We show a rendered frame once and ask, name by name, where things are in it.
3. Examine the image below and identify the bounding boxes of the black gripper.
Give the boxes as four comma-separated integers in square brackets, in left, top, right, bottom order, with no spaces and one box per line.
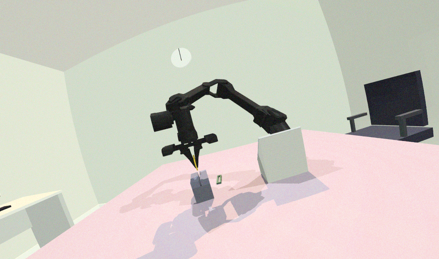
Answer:
[161,122,218,168]

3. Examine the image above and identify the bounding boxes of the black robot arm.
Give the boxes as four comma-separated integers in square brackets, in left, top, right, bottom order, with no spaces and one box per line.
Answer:
[150,79,291,134]

